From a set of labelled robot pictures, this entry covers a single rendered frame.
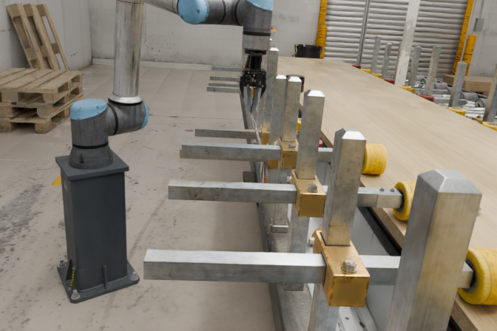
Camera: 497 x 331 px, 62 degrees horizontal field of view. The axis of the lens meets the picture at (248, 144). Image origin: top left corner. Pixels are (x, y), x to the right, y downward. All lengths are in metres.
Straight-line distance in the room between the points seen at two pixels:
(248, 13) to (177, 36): 7.73
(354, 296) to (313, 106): 0.37
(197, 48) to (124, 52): 7.21
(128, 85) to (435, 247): 1.67
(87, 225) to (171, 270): 1.39
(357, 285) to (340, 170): 0.15
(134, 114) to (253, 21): 0.83
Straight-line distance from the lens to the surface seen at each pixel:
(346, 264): 0.58
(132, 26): 1.85
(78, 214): 1.93
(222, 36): 9.02
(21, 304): 2.17
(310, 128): 0.82
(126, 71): 1.88
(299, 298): 0.97
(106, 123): 1.87
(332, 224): 0.62
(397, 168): 1.22
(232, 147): 1.04
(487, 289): 0.69
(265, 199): 0.82
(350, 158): 0.58
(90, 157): 1.88
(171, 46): 9.07
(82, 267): 2.06
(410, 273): 0.38
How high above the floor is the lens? 1.29
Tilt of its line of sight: 18 degrees down
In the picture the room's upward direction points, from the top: 4 degrees clockwise
